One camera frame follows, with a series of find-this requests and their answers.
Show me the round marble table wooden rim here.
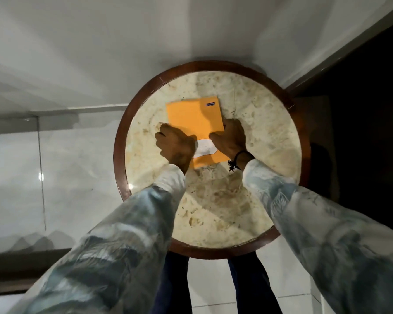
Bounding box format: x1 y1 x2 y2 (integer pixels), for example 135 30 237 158
113 60 312 260

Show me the person's right forearm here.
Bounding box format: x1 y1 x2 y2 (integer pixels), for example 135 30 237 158
242 159 393 314

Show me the person's right leg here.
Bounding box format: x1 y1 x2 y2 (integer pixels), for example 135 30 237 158
227 251 283 314

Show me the black cord wristband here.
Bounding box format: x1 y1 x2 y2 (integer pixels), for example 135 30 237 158
227 150 255 176

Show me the person's leg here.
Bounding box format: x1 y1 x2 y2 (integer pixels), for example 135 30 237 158
150 251 193 314
227 251 283 314

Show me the person's left hand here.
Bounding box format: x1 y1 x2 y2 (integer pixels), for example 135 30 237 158
154 123 198 174

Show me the person's left leg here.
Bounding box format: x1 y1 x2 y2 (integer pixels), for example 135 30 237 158
150 251 193 314

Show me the person's left forearm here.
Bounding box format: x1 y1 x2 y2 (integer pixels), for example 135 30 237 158
7 164 187 314

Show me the orange notebook with white label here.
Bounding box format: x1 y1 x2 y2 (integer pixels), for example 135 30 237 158
166 96 229 170

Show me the person's right hand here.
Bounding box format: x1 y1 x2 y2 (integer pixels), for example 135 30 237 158
209 118 248 162

